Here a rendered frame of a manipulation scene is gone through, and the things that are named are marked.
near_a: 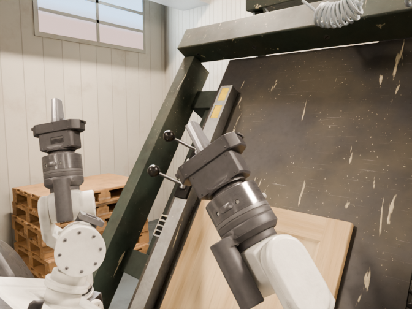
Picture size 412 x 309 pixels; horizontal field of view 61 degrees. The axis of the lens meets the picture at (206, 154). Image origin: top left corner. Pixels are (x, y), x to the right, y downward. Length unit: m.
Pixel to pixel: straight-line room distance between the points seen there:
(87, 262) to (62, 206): 0.31
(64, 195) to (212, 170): 0.39
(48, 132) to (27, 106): 3.37
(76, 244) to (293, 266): 0.29
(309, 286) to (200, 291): 0.54
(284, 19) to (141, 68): 4.04
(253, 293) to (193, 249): 0.55
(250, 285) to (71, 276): 0.25
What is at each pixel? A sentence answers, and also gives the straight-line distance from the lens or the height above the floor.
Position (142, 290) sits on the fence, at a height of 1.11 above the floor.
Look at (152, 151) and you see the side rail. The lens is 1.28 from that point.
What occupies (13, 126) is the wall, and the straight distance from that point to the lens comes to 4.21.
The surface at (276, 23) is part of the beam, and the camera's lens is 1.22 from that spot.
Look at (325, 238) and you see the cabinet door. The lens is 0.87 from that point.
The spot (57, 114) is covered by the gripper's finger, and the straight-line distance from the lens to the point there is 0.91.
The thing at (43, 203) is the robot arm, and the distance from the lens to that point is 0.87.
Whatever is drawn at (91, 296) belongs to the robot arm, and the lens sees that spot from 0.96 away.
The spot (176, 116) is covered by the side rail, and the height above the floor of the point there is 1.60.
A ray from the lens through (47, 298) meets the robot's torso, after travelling 0.58.
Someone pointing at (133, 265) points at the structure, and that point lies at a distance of 1.25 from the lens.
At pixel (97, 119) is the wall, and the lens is 4.67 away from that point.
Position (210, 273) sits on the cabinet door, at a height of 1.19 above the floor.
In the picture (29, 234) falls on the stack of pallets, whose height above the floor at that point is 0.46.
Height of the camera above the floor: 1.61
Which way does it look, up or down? 7 degrees down
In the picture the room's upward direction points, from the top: straight up
